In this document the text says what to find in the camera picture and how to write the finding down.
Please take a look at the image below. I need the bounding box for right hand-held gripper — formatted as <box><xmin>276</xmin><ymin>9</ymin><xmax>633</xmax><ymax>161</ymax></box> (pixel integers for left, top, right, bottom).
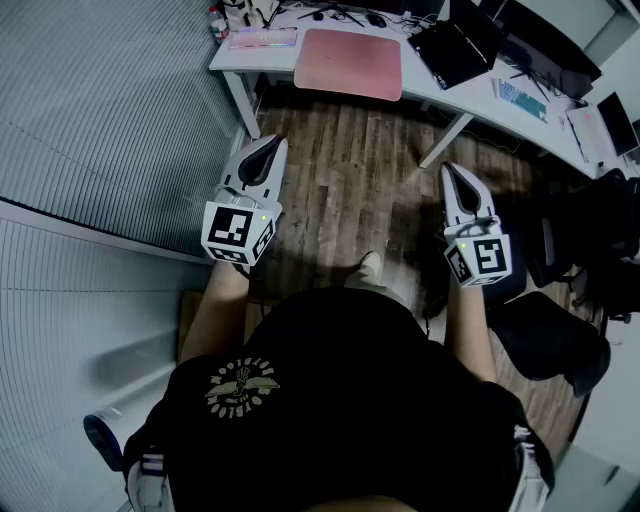
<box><xmin>440</xmin><ymin>162</ymin><xmax>514</xmax><ymax>289</ymax></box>

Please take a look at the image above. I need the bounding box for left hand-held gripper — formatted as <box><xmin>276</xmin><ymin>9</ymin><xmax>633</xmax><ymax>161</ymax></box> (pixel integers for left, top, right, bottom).
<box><xmin>200</xmin><ymin>135</ymin><xmax>289</xmax><ymax>274</ymax></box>

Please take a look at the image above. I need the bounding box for pink desk mat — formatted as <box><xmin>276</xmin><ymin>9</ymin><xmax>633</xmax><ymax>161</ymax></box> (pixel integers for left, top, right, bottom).
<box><xmin>293</xmin><ymin>28</ymin><xmax>404</xmax><ymax>103</ymax></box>

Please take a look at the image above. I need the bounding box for person's right forearm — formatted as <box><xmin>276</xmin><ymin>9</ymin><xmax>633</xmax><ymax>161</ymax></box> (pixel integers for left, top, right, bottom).
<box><xmin>444</xmin><ymin>282</ymin><xmax>499</xmax><ymax>384</ymax></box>

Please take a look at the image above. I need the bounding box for person's left forearm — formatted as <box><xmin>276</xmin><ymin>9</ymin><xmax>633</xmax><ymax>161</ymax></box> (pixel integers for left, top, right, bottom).
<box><xmin>179</xmin><ymin>259</ymin><xmax>251</xmax><ymax>364</ymax></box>

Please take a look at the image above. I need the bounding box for white desk leg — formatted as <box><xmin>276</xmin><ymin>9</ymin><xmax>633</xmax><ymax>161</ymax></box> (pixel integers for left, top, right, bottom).
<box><xmin>418</xmin><ymin>112</ymin><xmax>474</xmax><ymax>169</ymax></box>
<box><xmin>222</xmin><ymin>69</ymin><xmax>262</xmax><ymax>141</ymax></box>

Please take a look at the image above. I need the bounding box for blue keyboard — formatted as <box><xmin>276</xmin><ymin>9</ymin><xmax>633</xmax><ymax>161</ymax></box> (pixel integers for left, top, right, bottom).
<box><xmin>492</xmin><ymin>77</ymin><xmax>549</xmax><ymax>124</ymax></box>

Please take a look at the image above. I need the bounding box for khaki trouser leg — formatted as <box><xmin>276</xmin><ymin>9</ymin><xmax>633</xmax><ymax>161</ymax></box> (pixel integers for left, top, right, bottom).
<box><xmin>344</xmin><ymin>264</ymin><xmax>406</xmax><ymax>306</ymax></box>

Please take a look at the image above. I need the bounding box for white backlit keyboard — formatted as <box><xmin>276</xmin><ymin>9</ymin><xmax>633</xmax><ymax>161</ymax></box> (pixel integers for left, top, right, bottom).
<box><xmin>228</xmin><ymin>28</ymin><xmax>299</xmax><ymax>51</ymax></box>

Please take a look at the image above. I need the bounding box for black office chair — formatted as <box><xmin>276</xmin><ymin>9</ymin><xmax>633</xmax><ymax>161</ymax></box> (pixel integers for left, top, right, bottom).
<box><xmin>527</xmin><ymin>167</ymin><xmax>640</xmax><ymax>321</ymax></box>

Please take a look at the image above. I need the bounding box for white box pink print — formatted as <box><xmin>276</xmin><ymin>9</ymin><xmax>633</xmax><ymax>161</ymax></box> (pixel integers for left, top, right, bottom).
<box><xmin>566</xmin><ymin>105</ymin><xmax>617</xmax><ymax>166</ymax></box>

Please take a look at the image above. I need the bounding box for plastic bottle red label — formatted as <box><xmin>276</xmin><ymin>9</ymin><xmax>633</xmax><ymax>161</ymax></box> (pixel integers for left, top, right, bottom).
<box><xmin>207</xmin><ymin>5</ymin><xmax>231</xmax><ymax>44</ymax></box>

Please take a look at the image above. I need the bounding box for black laptop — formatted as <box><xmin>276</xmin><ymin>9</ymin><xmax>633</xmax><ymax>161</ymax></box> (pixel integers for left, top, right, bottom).
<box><xmin>407</xmin><ymin>0</ymin><xmax>504</xmax><ymax>92</ymax></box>

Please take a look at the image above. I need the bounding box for white backpack black trim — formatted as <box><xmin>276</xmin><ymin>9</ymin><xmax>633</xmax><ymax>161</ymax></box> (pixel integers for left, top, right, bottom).
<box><xmin>222</xmin><ymin>0</ymin><xmax>281</xmax><ymax>32</ymax></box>

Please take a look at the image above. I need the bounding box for black chair seat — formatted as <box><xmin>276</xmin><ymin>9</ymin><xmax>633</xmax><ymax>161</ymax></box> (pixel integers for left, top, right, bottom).
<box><xmin>489</xmin><ymin>291</ymin><xmax>612</xmax><ymax>399</ymax></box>

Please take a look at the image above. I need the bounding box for grey slatted window blind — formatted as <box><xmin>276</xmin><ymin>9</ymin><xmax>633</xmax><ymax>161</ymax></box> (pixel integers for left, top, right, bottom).
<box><xmin>0</xmin><ymin>0</ymin><xmax>247</xmax><ymax>512</ymax></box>

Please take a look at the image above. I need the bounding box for black printed t-shirt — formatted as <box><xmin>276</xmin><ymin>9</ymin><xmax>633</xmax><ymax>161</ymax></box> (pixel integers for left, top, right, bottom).
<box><xmin>122</xmin><ymin>287</ymin><xmax>556</xmax><ymax>512</ymax></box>

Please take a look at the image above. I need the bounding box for dark blue rounded object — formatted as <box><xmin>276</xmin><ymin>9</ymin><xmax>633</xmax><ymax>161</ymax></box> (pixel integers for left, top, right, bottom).
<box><xmin>83</xmin><ymin>414</ymin><xmax>124</xmax><ymax>472</ymax></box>

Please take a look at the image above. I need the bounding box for white shoulder strap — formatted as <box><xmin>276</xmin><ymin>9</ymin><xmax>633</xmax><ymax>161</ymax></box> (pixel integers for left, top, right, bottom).
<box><xmin>509</xmin><ymin>424</ymin><xmax>551</xmax><ymax>512</ymax></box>
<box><xmin>127</xmin><ymin>449</ymin><xmax>174</xmax><ymax>512</ymax></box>

